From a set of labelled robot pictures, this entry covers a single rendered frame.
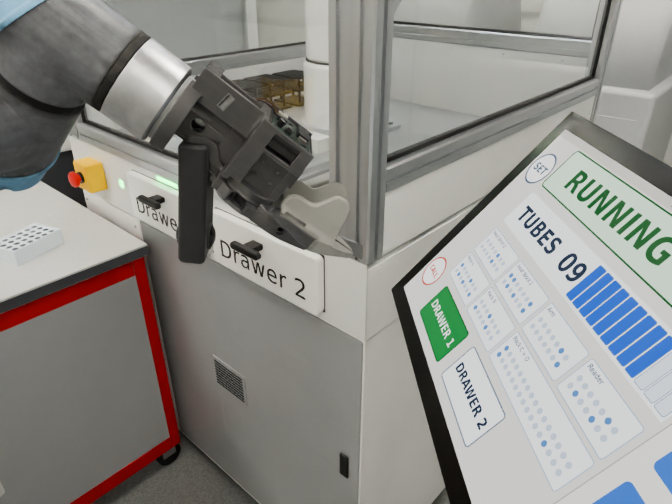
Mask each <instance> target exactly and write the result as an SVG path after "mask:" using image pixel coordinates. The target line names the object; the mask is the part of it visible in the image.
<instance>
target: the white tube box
mask: <svg viewBox="0 0 672 504"><path fill-rule="evenodd" d="M63 243H64V241H63V237H62V234H61V230H60V228H56V227H52V226H48V225H43V224H39V223H32V224H30V225H28V226H26V227H24V228H22V229H19V230H17V231H15V232H13V233H11V234H8V235H6V236H4V237H2V238H0V262H4V263H7V264H11V265H14V266H17V267H19V266H20V265H22V264H24V263H26V262H28V261H30V260H32V259H34V258H36V257H38V256H40V255H42V254H43V253H45V252H47V251H49V250H51V249H53V248H55V247H57V246H59V245H61V244H63Z"/></svg>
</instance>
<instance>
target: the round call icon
mask: <svg viewBox="0 0 672 504"><path fill-rule="evenodd" d="M450 269H451V266H450V264H449V262H448V260H447V258H446V256H445V254H444V252H443V250H442V251H441V252H440V253H439V254H438V255H437V256H436V257H435V258H434V259H433V260H432V261H431V262H430V263H429V264H428V265H427V266H426V267H425V268H424V269H423V270H422V271H421V272H420V273H419V277H420V280H421V282H422V285H423V288H424V290H425V292H426V291H427V290H429V289H430V288H431V287H432V286H433V285H434V284H435V283H436V282H437V281H438V280H439V279H440V278H441V277H442V276H443V275H444V274H445V273H446V272H447V271H449V270H450Z"/></svg>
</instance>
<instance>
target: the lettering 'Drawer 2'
mask: <svg viewBox="0 0 672 504"><path fill-rule="evenodd" d="M222 242H223V243H225V244H226V245H227V247H228V249H229V256H225V255H223V246H222ZM220 244H221V252H222V256H223V257H225V258H228V259H229V258H230V257H231V250H230V247H229V245H228V244H227V243H226V242H225V241H223V240H221V239H220ZM241 256H243V257H245V258H246V260H247V261H245V260H241V264H242V266H243V267H244V268H245V269H247V268H248V270H249V261H248V258H247V257H246V256H245V255H242V254H241ZM251 261H252V265H253V269H254V273H255V274H257V268H259V272H260V276H261V277H263V272H264V265H262V273H261V270H260V266H259V263H258V262H257V263H256V270H255V266H254V262H253V260H252V259H251ZM243 262H246V263H247V267H245V266H244V265H243ZM269 271H272V272H273V273H274V275H275V276H273V275H271V274H269ZM269 275H270V276H272V277H273V278H275V279H277V276H276V273H275V272H274V270H272V269H268V270H267V276H268V279H269V280H270V282H272V283H273V284H277V282H273V281H272V280H271V279H270V277H269ZM295 280H297V281H300V282H301V283H302V288H301V289H300V290H299V291H297V292H296V293H295V295H296V296H298V297H300V298H302V299H304V300H305V298H304V297H303V296H301V295H299V293H300V292H302V291H303V290H304V288H305V286H304V283H303V281H302V280H300V279H298V278H295Z"/></svg>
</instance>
